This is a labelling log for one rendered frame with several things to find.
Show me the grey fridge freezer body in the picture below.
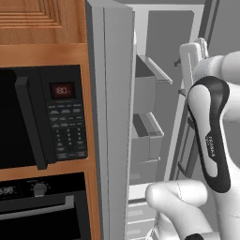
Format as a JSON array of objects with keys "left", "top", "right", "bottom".
[{"left": 126, "top": 0, "right": 240, "bottom": 240}]

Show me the black microwave oven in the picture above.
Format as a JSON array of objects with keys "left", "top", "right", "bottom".
[{"left": 0, "top": 64, "right": 90, "bottom": 172}]

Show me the grey oven door handle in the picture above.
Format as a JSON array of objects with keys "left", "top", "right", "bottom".
[{"left": 0, "top": 194, "right": 76, "bottom": 221}]

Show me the grey door shelf bin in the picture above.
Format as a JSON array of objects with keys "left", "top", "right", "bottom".
[
  {"left": 130, "top": 112, "right": 165, "bottom": 163},
  {"left": 134, "top": 54, "right": 173, "bottom": 115}
]

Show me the black built-in oven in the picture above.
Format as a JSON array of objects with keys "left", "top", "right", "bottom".
[{"left": 0, "top": 171, "right": 92, "bottom": 240}]

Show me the black microwave door handle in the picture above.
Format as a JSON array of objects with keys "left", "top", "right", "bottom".
[{"left": 14, "top": 76, "right": 49, "bottom": 171}]

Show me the wooden appliance cabinet frame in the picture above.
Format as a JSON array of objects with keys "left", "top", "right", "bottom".
[{"left": 0, "top": 0, "right": 103, "bottom": 240}]

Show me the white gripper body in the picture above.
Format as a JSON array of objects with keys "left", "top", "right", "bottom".
[{"left": 178, "top": 41, "right": 203, "bottom": 98}]

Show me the grey oven knob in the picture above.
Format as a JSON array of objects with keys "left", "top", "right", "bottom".
[{"left": 32, "top": 182, "right": 48, "bottom": 198}]

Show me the grey freezer door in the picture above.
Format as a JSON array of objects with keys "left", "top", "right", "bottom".
[{"left": 84, "top": 0, "right": 138, "bottom": 240}]

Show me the wooden cupboard door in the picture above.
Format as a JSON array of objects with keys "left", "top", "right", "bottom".
[{"left": 0, "top": 0, "right": 87, "bottom": 45}]

